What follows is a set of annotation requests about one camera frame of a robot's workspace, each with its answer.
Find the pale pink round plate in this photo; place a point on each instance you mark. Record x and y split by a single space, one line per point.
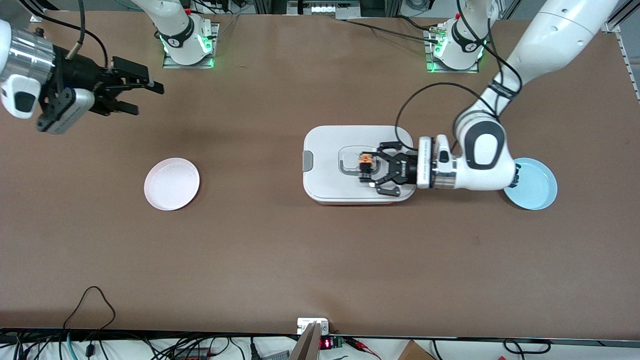
172 184

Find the orange push-button switch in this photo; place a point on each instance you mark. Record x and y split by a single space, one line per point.
366 161

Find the white lunch box grey latches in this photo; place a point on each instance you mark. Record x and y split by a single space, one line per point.
325 150

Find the grey slanted bar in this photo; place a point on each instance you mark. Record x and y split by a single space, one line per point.
306 345

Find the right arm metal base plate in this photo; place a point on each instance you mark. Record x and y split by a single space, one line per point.
187 66

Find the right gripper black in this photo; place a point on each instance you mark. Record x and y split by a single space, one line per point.
85 72

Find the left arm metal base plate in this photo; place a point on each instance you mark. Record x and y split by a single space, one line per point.
452 71

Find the light blue round plate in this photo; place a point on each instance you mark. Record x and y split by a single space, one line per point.
537 190

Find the white socket box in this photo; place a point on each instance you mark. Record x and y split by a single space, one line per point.
306 324

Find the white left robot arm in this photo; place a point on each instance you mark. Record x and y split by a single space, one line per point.
550 40

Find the red digit display module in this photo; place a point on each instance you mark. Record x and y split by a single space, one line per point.
327 343

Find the brown cardboard piece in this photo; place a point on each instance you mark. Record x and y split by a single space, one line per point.
415 352

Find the metal equipment rack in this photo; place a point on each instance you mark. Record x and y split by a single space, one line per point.
325 7

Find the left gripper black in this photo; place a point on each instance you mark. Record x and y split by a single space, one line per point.
406 170

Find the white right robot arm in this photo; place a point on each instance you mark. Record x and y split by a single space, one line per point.
175 25

